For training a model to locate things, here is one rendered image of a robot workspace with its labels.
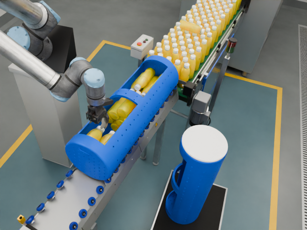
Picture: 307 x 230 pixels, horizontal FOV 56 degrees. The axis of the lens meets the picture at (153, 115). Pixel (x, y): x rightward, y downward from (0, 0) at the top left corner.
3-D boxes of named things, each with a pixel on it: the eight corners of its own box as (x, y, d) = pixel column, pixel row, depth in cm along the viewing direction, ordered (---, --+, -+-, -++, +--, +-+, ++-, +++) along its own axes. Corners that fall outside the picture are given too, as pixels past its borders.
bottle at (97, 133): (81, 159, 155) (100, 136, 167) (87, 158, 150) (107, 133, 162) (71, 150, 153) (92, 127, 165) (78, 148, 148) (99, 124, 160)
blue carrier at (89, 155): (66, 164, 165) (61, 134, 143) (141, 79, 220) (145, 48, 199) (109, 188, 158) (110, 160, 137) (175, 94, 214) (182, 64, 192)
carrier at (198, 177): (192, 188, 251) (161, 195, 244) (216, 122, 187) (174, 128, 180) (204, 220, 233) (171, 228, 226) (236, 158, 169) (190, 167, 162)
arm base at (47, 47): (21, 55, 198) (13, 53, 188) (31, 29, 196) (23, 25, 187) (46, 66, 196) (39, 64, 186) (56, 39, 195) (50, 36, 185)
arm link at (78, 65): (61, 69, 141) (73, 83, 135) (77, 51, 140) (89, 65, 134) (74, 76, 149) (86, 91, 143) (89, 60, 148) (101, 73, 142)
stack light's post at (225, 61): (197, 143, 304) (224, 58, 223) (198, 141, 306) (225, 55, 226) (200, 145, 303) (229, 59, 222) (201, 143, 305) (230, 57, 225)
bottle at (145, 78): (145, 70, 205) (131, 85, 193) (150, 65, 199) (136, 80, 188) (151, 77, 206) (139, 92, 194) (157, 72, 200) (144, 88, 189)
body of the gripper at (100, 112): (86, 120, 151) (83, 103, 142) (95, 109, 156) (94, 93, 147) (98, 125, 149) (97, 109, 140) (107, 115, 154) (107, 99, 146)
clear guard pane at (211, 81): (194, 119, 264) (205, 79, 229) (220, 73, 314) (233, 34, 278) (194, 120, 264) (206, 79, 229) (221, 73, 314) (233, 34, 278)
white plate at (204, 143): (216, 121, 186) (216, 122, 186) (176, 128, 179) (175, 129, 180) (235, 156, 168) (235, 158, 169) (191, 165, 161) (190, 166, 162)
